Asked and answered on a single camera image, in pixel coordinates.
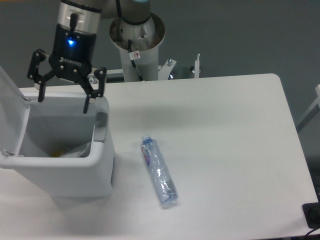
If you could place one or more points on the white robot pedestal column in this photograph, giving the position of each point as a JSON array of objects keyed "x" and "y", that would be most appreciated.
[{"x": 138, "y": 47}]

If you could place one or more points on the clear crushed plastic bottle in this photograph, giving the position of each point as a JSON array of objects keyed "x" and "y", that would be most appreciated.
[{"x": 158, "y": 170}]

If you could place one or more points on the white table leg frame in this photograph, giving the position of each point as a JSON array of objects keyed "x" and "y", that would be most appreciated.
[{"x": 310, "y": 112}]

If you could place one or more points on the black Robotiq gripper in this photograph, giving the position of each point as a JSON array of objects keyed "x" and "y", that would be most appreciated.
[{"x": 71, "y": 60}]

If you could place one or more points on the white trash can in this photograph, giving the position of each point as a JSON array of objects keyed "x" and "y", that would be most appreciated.
[{"x": 62, "y": 125}]

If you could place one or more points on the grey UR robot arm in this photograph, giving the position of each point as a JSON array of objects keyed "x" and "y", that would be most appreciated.
[{"x": 85, "y": 16}]

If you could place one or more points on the white trash can lid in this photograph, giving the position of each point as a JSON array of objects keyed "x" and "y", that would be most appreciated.
[{"x": 17, "y": 127}]

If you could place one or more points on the white pedestal base frame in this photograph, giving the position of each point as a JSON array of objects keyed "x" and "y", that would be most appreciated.
[{"x": 168, "y": 71}]

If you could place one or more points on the black device at table edge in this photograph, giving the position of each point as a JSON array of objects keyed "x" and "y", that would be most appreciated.
[{"x": 312, "y": 214}]

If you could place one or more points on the yellow trash in can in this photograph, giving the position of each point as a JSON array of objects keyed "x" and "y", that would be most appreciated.
[{"x": 57, "y": 154}]

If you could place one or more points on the white plastic wrapper bag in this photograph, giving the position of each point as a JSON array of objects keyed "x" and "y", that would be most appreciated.
[{"x": 80, "y": 151}]

